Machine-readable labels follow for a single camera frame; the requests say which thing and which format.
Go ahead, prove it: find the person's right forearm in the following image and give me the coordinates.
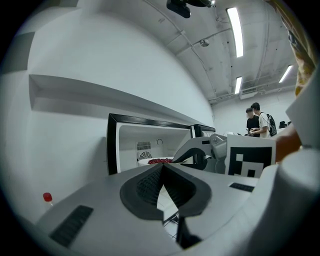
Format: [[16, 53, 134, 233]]
[[274, 128, 303, 164]]

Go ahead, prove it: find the red-capped clear bottle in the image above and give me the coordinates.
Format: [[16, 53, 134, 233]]
[[42, 191, 55, 208]]

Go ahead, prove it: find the black-framed white mini fridge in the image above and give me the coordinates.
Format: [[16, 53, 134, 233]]
[[106, 113, 217, 176]]

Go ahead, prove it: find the white air conditioner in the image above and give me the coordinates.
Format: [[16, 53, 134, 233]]
[[239, 88, 259, 101]]

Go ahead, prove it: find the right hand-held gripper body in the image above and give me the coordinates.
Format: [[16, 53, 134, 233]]
[[209, 133, 277, 179]]

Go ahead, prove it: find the long ceiling light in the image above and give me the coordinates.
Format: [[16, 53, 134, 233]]
[[234, 76, 243, 95], [226, 6, 245, 59], [278, 65, 294, 84]]

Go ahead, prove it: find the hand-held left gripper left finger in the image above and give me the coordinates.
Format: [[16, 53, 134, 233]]
[[34, 163, 183, 256]]

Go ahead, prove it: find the plate of red food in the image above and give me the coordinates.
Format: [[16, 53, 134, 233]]
[[137, 156, 175, 166]]

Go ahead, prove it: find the black overhead device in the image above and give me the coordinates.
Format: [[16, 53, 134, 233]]
[[166, 0, 216, 19]]

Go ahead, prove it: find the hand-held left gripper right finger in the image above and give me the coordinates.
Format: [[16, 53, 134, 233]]
[[161, 162, 260, 251]]

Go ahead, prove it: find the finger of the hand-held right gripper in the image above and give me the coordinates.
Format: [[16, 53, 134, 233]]
[[172, 136, 213, 165], [182, 153, 214, 173]]

